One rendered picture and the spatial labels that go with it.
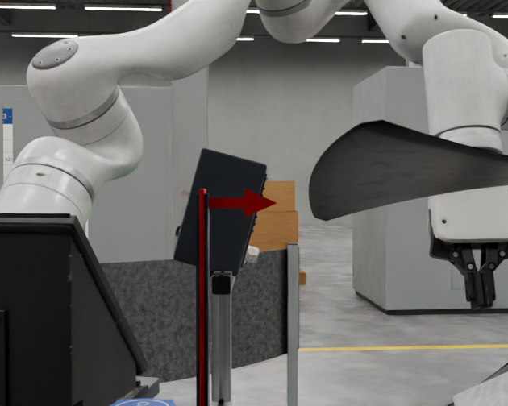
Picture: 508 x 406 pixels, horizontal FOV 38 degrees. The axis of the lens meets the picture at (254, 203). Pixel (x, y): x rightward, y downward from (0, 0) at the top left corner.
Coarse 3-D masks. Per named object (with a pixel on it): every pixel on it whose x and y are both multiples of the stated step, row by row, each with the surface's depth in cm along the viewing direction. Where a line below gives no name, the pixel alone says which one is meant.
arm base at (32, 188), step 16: (16, 176) 97; (32, 176) 96; (48, 176) 96; (64, 176) 97; (0, 192) 97; (16, 192) 94; (32, 192) 94; (48, 192) 95; (64, 192) 96; (80, 192) 98; (0, 208) 93; (16, 208) 92; (32, 208) 93; (48, 208) 93; (64, 208) 95; (80, 208) 98
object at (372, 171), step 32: (352, 128) 51; (384, 128) 50; (320, 160) 57; (352, 160) 57; (384, 160) 56; (416, 160) 56; (448, 160) 55; (480, 160) 54; (320, 192) 64; (352, 192) 65; (384, 192) 65; (416, 192) 66; (448, 192) 68
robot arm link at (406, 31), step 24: (384, 0) 105; (408, 0) 101; (432, 0) 101; (384, 24) 104; (408, 24) 99; (432, 24) 99; (456, 24) 99; (480, 24) 99; (408, 48) 101; (504, 48) 97
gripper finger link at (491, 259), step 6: (486, 246) 85; (492, 246) 85; (486, 252) 85; (492, 252) 85; (486, 258) 85; (492, 258) 85; (480, 264) 87; (486, 264) 85; (492, 264) 85; (492, 270) 85
